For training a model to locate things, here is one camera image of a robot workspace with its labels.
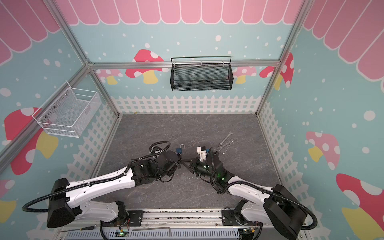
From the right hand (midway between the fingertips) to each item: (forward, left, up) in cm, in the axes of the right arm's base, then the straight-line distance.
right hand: (179, 161), depth 73 cm
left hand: (+1, -2, -2) cm, 3 cm away
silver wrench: (+23, -24, -20) cm, 39 cm away
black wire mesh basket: (+51, -12, +14) cm, 55 cm away
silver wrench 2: (+23, -29, -20) cm, 42 cm away
